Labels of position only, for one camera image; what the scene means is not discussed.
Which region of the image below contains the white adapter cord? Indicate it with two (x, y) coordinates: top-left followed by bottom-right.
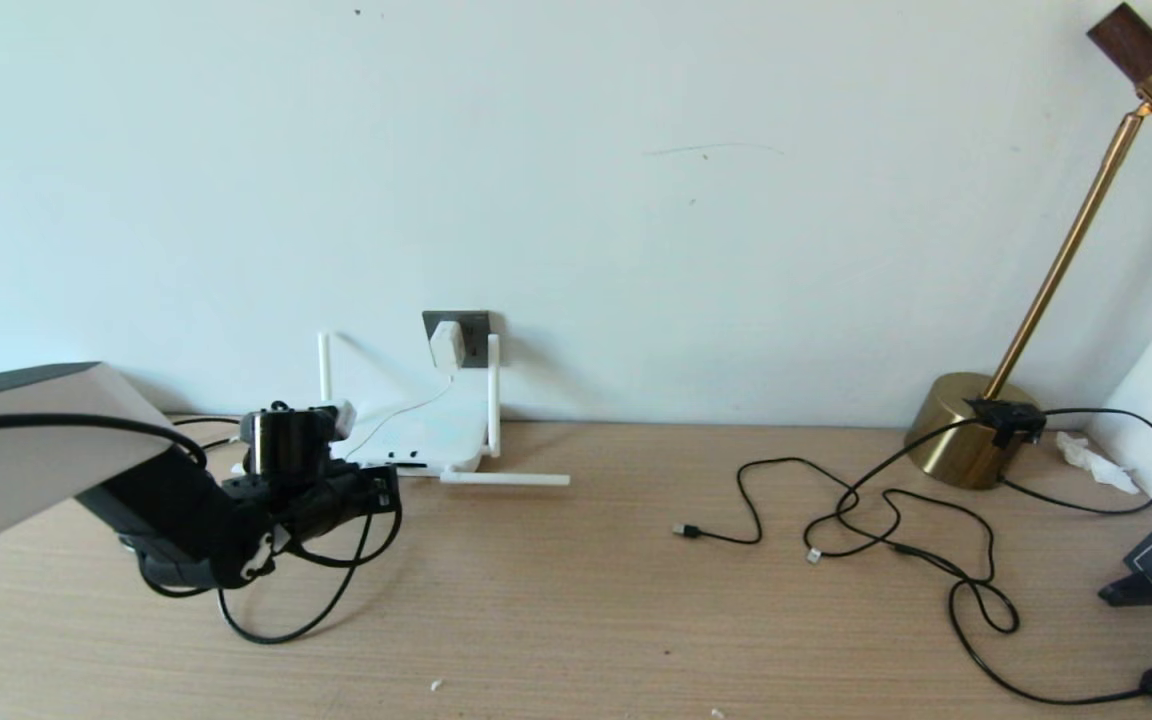
(231, 368), (457, 479)

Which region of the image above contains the black ethernet cable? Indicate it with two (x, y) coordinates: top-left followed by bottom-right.
(136, 415), (405, 645)

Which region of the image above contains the white power adapter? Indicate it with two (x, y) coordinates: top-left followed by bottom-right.
(430, 320), (467, 369)

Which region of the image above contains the white router with antennas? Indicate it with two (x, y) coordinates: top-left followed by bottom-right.
(314, 332), (572, 488)

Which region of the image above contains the gold desk lamp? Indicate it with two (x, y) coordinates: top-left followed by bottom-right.
(904, 2), (1152, 491)

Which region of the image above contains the black clip on lamp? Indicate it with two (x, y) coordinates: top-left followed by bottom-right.
(966, 397), (1049, 448)

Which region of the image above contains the crumpled white tissue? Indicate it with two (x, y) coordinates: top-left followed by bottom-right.
(1056, 430), (1142, 496)

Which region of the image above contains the black stand clip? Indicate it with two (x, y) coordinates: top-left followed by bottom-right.
(1099, 575), (1152, 608)

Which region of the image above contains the grey wall socket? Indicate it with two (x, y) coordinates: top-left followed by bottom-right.
(423, 310), (492, 369)

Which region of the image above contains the black USB cable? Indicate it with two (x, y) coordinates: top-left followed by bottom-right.
(674, 457), (1024, 636)

